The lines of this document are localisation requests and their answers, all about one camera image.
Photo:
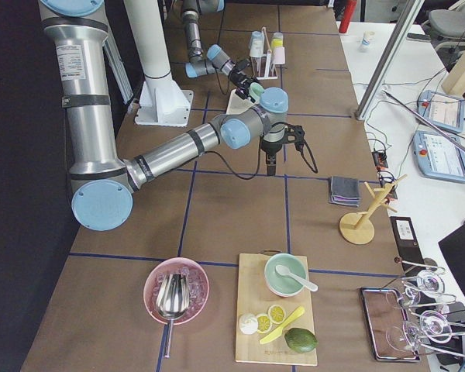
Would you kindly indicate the teach pendant near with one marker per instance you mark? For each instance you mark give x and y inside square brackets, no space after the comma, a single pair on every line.
[438,158]

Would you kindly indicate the avocado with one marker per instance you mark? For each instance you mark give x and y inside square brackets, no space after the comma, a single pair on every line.
[301,340]

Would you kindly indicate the beige rabbit tray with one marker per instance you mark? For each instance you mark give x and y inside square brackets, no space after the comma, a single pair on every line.
[237,105]

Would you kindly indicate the yellow plastic knife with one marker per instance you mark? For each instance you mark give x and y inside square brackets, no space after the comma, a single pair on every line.
[270,337]

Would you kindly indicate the metal scoop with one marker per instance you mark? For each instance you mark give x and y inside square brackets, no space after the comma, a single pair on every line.
[172,302]

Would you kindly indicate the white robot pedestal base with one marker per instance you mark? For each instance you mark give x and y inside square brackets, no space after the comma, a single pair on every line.
[162,102]

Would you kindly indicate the paper cup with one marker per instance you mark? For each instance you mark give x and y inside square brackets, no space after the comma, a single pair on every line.
[366,40]

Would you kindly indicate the white wire cup rack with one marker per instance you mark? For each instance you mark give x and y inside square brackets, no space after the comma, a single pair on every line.
[262,67]

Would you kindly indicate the pink cup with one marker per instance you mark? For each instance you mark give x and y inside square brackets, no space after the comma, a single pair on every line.
[278,56]

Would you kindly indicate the green tipped metal stand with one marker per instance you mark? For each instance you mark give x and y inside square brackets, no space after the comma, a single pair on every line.
[427,123]

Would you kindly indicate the teach pendant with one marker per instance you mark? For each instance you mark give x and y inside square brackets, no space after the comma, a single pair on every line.
[438,158]
[445,111]

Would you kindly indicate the blue cup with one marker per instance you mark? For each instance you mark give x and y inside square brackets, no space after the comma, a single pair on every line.
[255,36]

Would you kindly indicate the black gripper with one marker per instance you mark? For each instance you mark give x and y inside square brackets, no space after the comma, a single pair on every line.
[239,78]
[270,148]

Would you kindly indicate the yellow cup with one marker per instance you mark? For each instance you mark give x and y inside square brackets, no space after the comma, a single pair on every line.
[277,40]

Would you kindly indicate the black box with label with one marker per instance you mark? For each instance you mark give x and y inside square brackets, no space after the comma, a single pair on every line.
[406,240]

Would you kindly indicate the lemon slice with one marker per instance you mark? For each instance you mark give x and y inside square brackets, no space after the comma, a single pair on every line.
[277,314]

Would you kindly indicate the green bowl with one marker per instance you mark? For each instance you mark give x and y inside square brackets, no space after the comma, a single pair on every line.
[284,285]

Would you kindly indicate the grey folded cloth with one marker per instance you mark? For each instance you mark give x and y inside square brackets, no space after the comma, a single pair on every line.
[344,191]

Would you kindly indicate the wine glass two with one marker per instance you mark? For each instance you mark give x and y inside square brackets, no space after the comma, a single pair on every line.
[431,327]

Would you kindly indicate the wooden mug tree stand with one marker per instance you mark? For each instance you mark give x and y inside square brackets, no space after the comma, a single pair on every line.
[356,227]

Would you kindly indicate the grey office chair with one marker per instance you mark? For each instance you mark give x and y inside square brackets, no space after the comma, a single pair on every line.
[447,28]

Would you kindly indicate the wooden cutting board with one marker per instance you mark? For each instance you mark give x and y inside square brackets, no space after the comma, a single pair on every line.
[277,303]

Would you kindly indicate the green cup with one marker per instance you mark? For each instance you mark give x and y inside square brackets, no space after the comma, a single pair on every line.
[255,91]

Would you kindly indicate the aluminium frame post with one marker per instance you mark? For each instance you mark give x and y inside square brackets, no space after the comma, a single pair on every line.
[394,43]

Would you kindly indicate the red bottle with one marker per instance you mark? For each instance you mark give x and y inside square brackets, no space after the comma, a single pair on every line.
[347,15]

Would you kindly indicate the teach pendant far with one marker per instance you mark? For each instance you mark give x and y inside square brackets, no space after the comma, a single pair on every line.
[445,111]

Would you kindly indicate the lemon slice two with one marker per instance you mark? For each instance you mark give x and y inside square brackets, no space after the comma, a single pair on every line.
[264,323]

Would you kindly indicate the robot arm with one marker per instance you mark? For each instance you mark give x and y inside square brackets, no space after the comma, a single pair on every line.
[201,50]
[160,133]

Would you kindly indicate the white spoon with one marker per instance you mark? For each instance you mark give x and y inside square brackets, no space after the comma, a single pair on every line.
[285,271]

